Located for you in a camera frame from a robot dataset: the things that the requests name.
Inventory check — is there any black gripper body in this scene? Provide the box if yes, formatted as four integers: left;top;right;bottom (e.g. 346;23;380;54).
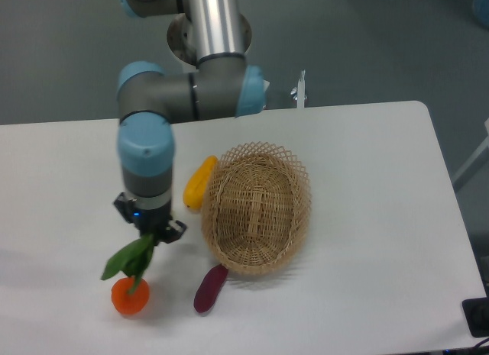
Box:
128;202;172;236

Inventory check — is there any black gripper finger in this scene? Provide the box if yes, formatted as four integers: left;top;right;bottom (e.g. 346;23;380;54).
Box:
113;192;134;222
154;220;187;245

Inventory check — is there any green bok choy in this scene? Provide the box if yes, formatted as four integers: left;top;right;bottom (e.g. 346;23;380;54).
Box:
100;234;154;295

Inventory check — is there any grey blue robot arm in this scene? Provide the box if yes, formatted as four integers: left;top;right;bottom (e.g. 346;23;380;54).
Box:
115;0;266;245

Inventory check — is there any yellow pepper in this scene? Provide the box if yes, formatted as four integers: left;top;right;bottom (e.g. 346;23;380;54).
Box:
183;155;218;210

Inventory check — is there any purple sweet potato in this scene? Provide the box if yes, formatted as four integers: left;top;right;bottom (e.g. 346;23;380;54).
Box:
193;264;228;315

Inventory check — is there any orange tangerine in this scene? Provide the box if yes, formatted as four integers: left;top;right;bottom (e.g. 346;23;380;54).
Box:
111;277;150;316

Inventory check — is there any woven wicker basket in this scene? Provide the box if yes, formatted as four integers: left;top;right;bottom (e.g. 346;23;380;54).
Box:
201;142;312;276

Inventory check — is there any black device at table edge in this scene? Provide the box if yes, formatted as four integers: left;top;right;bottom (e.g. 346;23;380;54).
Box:
461;297;488;338

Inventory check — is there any white metal base frame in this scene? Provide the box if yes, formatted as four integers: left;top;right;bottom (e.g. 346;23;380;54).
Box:
263;69;309;111

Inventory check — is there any white frame leg right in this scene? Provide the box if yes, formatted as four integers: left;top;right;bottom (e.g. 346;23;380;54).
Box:
452;120;488;193

